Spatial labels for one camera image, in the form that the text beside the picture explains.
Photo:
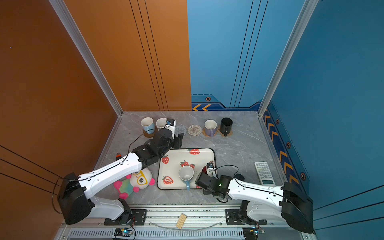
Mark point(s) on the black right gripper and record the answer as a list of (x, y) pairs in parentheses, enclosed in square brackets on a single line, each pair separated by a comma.
[(205, 192)]

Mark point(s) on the aluminium corner post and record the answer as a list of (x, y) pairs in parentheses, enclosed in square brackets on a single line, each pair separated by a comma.
[(74, 32), (295, 36)]

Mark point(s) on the colourful plush toy with glasses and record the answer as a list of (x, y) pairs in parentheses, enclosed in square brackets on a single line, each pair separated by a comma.
[(134, 182)]

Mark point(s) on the purple mug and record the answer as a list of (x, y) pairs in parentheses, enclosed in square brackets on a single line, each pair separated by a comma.
[(211, 124)]

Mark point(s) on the green circuit board left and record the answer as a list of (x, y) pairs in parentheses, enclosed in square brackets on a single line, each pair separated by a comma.
[(124, 234)]

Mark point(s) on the blue woven round coaster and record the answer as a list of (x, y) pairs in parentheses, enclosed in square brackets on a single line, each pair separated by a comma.
[(180, 130)]

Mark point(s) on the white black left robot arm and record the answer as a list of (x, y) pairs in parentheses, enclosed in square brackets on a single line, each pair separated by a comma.
[(77, 195)]

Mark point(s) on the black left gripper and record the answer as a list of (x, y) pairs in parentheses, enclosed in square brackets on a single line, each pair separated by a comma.
[(178, 141)]

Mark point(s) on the white calculator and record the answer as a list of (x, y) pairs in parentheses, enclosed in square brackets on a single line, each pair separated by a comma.
[(264, 174)]

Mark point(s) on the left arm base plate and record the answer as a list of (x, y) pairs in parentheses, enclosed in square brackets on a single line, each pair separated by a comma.
[(138, 216)]

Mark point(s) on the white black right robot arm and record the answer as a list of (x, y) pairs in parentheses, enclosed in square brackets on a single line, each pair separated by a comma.
[(287, 203)]

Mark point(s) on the black mug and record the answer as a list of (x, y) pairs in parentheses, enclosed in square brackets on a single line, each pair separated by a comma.
[(226, 125)]

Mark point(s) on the small wooden block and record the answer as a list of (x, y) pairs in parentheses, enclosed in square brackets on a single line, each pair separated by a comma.
[(181, 221)]

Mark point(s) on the light blue mug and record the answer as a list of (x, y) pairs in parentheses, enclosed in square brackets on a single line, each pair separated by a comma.
[(148, 125), (186, 173)]

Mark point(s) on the light brown wooden coaster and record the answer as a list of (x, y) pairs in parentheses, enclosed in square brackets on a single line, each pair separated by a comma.
[(148, 135)]

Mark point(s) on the black computer mouse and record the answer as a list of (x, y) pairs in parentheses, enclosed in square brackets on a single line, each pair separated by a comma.
[(239, 177)]

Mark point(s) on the green circuit board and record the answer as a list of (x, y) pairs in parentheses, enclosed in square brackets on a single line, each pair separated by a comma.
[(252, 233), (124, 234)]

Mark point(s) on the tan rattan round coaster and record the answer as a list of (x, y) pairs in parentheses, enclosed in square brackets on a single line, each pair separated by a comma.
[(209, 133)]

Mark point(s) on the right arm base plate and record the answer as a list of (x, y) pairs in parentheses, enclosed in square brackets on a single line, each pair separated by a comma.
[(232, 216)]

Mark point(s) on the cork coaster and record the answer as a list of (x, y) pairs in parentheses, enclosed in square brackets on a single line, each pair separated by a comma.
[(226, 135)]

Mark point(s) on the aluminium corner post right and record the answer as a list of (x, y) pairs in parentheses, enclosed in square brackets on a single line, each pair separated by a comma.
[(295, 36)]

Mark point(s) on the white strawberry serving tray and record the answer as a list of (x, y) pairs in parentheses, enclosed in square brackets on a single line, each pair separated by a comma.
[(174, 160)]

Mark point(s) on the green circuit board right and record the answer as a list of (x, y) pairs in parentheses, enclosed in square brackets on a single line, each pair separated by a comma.
[(252, 233)]

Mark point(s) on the aluminium corner post left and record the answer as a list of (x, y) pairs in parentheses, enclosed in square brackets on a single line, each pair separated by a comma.
[(74, 32)]

